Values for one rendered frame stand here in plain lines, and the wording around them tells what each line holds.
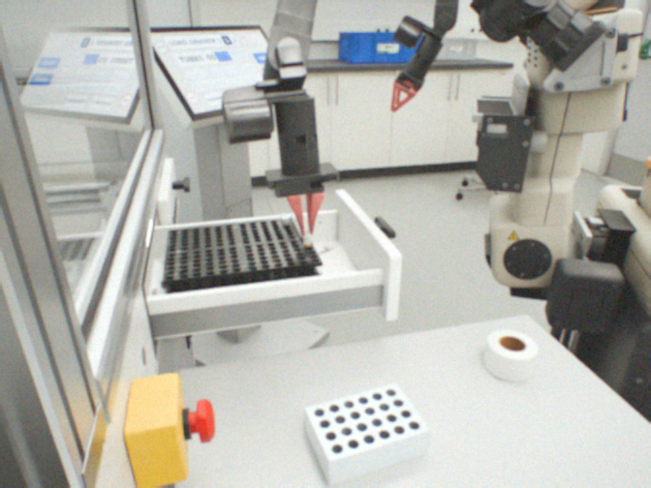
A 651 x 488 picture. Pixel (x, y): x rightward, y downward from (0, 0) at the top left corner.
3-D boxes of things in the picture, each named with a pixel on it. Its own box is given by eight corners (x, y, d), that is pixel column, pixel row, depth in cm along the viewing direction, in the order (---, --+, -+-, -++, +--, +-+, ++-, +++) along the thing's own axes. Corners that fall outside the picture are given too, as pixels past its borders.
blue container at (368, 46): (403, 58, 416) (405, 31, 407) (423, 62, 380) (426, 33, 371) (336, 60, 403) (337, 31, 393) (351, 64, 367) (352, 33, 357)
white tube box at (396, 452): (394, 405, 63) (396, 382, 61) (427, 453, 56) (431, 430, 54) (304, 430, 59) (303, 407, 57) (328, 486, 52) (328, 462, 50)
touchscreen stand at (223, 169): (328, 336, 203) (330, 85, 159) (257, 398, 170) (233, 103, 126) (243, 300, 229) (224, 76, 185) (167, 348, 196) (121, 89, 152)
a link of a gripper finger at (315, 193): (329, 239, 72) (325, 178, 68) (282, 246, 71) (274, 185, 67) (321, 224, 78) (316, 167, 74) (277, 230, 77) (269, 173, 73)
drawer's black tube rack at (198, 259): (299, 250, 87) (298, 217, 84) (323, 300, 72) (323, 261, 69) (172, 264, 82) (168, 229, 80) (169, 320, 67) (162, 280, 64)
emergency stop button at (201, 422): (215, 418, 48) (211, 388, 46) (218, 450, 45) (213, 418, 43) (185, 424, 47) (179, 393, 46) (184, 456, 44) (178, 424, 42)
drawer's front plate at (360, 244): (342, 241, 95) (343, 188, 90) (397, 321, 70) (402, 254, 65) (333, 242, 95) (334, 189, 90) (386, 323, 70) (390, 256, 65)
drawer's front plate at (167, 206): (178, 201, 116) (172, 157, 111) (175, 253, 90) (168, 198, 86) (171, 202, 115) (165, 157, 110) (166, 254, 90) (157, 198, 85)
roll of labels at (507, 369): (526, 352, 73) (531, 330, 71) (539, 383, 66) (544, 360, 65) (479, 350, 73) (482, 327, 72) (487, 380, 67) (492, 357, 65)
